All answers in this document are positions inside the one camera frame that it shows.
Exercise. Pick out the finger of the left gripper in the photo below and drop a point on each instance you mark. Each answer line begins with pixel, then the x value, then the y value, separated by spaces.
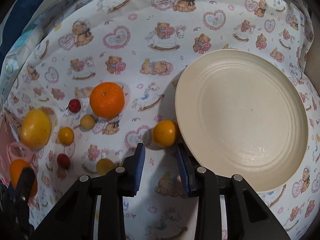
pixel 22 182

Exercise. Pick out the small red cherry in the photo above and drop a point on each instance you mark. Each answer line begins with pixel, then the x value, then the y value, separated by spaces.
pixel 74 106

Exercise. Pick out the large orange mandarin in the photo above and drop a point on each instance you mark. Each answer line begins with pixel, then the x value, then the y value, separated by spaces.
pixel 107 100

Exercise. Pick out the striped blue white towel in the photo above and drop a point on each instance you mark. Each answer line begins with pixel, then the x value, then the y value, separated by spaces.
pixel 16 19

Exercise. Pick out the pink plastic bag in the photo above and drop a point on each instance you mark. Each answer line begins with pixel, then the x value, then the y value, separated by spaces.
pixel 11 150

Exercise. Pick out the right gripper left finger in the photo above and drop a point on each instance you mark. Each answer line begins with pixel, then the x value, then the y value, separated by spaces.
pixel 133 171

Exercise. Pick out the small tan round fruit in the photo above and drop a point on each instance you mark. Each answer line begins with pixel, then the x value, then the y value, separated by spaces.
pixel 87 122

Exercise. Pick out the white wet wipes pack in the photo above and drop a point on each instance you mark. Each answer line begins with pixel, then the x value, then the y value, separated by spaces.
pixel 19 53

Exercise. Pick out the teddy bear print cloth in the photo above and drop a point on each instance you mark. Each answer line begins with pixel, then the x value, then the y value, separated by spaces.
pixel 144 46

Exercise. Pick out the red cherry tomato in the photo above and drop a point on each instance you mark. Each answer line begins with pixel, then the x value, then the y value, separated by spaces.
pixel 63 161

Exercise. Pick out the small yellow orange fruit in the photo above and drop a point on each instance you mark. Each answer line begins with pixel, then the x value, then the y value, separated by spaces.
pixel 66 136

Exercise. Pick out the yellow apple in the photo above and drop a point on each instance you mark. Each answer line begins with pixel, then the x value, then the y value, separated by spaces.
pixel 35 129

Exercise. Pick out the cream round plate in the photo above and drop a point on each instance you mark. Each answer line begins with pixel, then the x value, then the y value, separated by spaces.
pixel 240 114

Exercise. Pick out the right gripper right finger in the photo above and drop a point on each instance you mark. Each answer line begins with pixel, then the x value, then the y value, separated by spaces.
pixel 187 165

